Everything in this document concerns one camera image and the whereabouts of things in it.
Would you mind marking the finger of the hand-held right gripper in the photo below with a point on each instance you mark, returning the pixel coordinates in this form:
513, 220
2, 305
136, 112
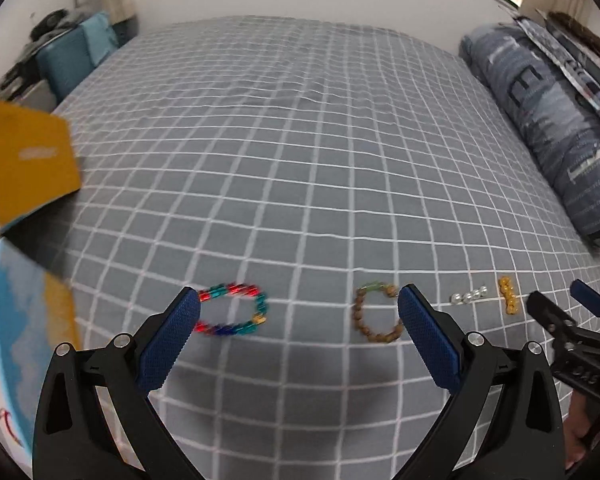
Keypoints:
590, 296
547, 312

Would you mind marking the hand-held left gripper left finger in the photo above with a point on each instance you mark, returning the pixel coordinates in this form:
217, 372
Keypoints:
175, 330

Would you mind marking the person's right hand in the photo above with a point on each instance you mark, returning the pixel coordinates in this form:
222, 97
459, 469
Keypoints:
576, 430

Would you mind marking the printed pillow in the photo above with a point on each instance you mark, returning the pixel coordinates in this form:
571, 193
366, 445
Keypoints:
575, 67

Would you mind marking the white cardboard box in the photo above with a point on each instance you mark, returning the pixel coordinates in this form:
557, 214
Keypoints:
25, 170

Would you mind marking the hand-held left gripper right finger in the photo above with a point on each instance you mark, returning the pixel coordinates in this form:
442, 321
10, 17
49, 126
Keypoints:
425, 330

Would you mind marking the teal suitcase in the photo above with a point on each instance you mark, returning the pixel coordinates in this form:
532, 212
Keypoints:
60, 70

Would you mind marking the dark items on suitcase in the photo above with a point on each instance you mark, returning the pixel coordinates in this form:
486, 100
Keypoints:
52, 22

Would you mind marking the teal towel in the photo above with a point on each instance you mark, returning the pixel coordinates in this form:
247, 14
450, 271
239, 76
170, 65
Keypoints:
100, 37

